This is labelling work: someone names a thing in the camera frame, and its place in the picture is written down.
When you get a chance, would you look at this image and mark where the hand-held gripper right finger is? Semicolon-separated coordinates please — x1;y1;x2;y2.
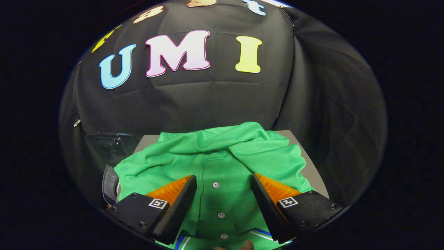
250;173;344;243

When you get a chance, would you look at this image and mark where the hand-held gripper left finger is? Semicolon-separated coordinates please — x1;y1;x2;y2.
106;175;197;245

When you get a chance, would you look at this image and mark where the green polo shirt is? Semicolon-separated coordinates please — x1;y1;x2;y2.
114;122;316;250

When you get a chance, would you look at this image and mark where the black backdrop cloth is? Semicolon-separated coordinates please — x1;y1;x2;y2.
58;0;388;217

